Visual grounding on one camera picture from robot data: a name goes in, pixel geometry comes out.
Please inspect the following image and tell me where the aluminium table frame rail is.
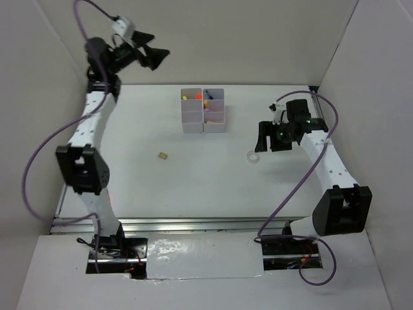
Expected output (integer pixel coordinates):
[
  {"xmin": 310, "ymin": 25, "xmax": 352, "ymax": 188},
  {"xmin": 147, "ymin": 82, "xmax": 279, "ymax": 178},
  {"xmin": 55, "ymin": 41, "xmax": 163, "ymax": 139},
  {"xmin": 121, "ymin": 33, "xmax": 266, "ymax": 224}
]
[{"xmin": 50, "ymin": 84, "xmax": 361, "ymax": 235}]

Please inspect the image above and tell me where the tan eraser block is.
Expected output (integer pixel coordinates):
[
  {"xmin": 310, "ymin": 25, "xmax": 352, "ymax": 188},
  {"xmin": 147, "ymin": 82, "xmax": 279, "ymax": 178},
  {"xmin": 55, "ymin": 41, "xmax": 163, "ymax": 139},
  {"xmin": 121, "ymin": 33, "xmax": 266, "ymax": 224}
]
[{"xmin": 158, "ymin": 152, "xmax": 168, "ymax": 160}]

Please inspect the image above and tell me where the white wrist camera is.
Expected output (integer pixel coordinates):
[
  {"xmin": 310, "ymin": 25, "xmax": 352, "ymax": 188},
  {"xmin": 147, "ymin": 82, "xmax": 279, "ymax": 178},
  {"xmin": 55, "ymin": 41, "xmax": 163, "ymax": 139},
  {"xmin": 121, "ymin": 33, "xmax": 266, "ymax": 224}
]
[
  {"xmin": 269, "ymin": 102, "xmax": 288, "ymax": 125},
  {"xmin": 112, "ymin": 16, "xmax": 135, "ymax": 39}
]

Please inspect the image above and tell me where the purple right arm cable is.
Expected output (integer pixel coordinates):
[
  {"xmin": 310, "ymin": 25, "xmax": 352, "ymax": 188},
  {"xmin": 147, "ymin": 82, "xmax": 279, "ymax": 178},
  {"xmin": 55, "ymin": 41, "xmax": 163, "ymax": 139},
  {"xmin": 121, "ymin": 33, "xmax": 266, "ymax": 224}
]
[{"xmin": 257, "ymin": 90, "xmax": 339, "ymax": 287}]

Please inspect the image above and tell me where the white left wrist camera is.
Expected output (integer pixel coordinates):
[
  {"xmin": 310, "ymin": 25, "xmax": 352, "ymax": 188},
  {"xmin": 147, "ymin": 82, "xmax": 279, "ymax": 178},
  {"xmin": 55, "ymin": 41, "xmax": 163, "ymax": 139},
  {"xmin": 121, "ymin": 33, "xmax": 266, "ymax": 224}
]
[{"xmin": 112, "ymin": 16, "xmax": 135, "ymax": 39}]

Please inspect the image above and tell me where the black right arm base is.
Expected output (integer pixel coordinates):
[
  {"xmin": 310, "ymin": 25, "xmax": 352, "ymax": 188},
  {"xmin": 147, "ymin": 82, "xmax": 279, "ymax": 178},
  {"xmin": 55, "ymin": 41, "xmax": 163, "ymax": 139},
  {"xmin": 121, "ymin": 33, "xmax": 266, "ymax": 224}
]
[{"xmin": 254, "ymin": 222, "xmax": 319, "ymax": 270}]

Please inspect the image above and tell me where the right white divided container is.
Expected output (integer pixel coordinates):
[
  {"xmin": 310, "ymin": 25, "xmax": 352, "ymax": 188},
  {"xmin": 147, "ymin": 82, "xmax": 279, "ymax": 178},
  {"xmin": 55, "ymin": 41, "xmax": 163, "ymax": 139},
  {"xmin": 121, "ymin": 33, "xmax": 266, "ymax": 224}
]
[{"xmin": 203, "ymin": 88, "xmax": 226, "ymax": 133}]

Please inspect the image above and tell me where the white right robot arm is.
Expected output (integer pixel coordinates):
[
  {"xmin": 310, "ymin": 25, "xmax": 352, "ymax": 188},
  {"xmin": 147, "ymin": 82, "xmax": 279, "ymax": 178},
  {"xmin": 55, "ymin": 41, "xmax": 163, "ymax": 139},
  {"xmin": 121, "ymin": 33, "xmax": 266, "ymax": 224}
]
[{"xmin": 136, "ymin": 87, "xmax": 372, "ymax": 253}]

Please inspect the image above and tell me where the left white divided container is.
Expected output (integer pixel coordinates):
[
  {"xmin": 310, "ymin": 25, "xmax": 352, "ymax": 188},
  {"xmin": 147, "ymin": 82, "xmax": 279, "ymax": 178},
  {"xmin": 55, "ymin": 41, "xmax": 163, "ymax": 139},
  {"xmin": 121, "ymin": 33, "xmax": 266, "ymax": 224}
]
[{"xmin": 181, "ymin": 88, "xmax": 203, "ymax": 133}]

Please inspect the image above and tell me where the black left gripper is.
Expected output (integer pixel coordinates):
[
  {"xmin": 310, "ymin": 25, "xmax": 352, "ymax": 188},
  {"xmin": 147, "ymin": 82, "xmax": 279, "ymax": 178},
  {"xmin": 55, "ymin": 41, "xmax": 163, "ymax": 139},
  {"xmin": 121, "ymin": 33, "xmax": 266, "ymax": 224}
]
[{"xmin": 108, "ymin": 30, "xmax": 169, "ymax": 76}]

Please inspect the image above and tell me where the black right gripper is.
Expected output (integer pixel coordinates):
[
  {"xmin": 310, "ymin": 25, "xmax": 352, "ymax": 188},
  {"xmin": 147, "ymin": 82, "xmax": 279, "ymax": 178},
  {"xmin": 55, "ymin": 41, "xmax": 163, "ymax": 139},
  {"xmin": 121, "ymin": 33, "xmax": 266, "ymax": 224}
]
[{"xmin": 255, "ymin": 120, "xmax": 297, "ymax": 152}]

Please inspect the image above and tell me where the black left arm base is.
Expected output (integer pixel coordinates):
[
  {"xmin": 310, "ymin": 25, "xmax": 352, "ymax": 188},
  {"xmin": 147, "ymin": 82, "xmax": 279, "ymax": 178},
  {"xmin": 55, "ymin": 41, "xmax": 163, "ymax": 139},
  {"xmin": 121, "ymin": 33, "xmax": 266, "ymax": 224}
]
[{"xmin": 76, "ymin": 236, "xmax": 148, "ymax": 270}]

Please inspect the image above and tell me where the clear tape roll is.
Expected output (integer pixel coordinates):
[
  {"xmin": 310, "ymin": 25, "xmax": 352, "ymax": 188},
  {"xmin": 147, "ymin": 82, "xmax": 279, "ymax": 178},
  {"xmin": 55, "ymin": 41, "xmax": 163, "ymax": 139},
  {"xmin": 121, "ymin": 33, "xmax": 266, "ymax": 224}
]
[{"xmin": 247, "ymin": 150, "xmax": 260, "ymax": 163}]

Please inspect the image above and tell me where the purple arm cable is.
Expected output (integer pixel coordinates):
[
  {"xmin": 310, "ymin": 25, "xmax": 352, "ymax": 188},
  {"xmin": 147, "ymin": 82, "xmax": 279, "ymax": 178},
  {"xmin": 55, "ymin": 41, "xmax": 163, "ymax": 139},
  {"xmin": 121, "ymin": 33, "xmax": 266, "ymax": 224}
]
[
  {"xmin": 257, "ymin": 90, "xmax": 339, "ymax": 287},
  {"xmin": 21, "ymin": 0, "xmax": 120, "ymax": 274}
]

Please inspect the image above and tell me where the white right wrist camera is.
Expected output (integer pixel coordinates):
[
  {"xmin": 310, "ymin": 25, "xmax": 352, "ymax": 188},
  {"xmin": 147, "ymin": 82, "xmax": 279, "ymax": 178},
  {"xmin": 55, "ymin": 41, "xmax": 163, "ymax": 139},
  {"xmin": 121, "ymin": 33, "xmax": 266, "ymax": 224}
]
[{"xmin": 269, "ymin": 102, "xmax": 288, "ymax": 125}]

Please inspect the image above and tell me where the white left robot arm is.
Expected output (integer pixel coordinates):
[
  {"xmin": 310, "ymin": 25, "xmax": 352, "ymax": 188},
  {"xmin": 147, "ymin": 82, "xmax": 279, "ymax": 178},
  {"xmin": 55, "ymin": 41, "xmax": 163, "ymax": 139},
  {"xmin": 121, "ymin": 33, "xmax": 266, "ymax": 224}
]
[{"xmin": 55, "ymin": 31, "xmax": 158, "ymax": 258}]

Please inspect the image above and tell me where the white divided container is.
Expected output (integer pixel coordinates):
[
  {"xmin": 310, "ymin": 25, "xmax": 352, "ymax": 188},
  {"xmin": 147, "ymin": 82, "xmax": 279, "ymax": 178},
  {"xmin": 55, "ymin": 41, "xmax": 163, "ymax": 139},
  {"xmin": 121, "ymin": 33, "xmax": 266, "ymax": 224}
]
[
  {"xmin": 181, "ymin": 88, "xmax": 203, "ymax": 133},
  {"xmin": 203, "ymin": 88, "xmax": 226, "ymax": 133}
]

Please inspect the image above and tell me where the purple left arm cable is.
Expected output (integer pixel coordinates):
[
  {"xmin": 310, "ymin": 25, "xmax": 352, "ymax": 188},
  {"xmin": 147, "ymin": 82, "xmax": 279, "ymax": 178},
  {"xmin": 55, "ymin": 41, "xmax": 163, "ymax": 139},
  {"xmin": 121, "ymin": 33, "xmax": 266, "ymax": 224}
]
[{"xmin": 21, "ymin": 0, "xmax": 120, "ymax": 274}]

